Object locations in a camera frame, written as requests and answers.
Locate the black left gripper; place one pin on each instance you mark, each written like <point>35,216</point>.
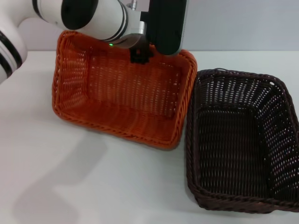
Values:
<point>137,42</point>

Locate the orange woven plastic basket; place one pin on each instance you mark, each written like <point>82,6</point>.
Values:
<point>130,98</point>

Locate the dark brown woven basket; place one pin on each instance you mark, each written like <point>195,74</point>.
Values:
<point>233,151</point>

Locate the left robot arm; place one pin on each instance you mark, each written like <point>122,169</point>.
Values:
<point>98,18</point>

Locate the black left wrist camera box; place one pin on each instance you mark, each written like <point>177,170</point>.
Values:
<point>165,28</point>

